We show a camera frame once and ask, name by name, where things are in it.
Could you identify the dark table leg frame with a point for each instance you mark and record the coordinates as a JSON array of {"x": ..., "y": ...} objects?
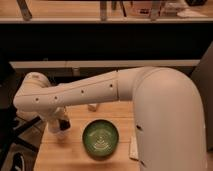
[{"x": 14, "y": 137}]

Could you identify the black and white shoe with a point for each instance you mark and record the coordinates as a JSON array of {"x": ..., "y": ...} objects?
[{"x": 18, "y": 163}]

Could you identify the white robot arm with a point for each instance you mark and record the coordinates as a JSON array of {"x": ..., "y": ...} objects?
[{"x": 168, "y": 111}]

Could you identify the white eraser block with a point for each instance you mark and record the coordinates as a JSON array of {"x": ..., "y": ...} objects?
[{"x": 93, "y": 107}]

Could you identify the green ceramic bowl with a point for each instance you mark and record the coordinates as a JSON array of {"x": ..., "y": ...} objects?
[{"x": 100, "y": 138}]

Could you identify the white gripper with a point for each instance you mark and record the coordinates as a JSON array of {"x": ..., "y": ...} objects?
[{"x": 56, "y": 115}]

